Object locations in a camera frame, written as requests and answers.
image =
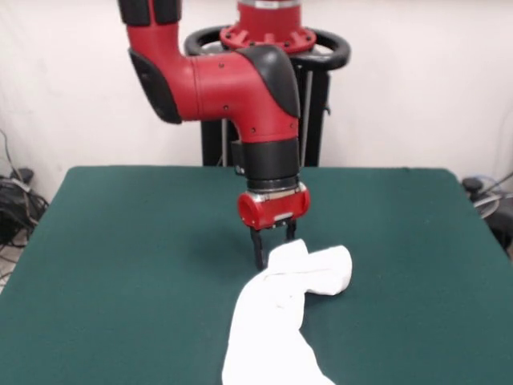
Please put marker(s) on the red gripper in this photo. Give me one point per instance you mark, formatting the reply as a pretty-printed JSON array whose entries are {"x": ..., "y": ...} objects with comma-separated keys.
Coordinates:
[{"x": 272, "y": 210}]

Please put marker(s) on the white towel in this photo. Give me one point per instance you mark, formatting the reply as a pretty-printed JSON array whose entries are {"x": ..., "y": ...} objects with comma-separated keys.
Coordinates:
[{"x": 264, "y": 321}]

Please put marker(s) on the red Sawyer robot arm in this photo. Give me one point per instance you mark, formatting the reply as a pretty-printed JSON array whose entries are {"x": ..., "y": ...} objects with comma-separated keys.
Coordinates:
[{"x": 224, "y": 88}]

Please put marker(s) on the dark green table cloth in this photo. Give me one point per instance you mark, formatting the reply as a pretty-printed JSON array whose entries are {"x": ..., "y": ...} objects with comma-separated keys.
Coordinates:
[{"x": 120, "y": 280}]

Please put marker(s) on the black power adapter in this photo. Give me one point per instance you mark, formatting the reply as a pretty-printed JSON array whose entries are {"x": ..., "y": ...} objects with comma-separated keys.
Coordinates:
[{"x": 24, "y": 174}]

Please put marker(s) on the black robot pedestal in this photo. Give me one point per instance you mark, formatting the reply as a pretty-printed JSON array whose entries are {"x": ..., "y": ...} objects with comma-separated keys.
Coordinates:
[{"x": 316, "y": 120}]

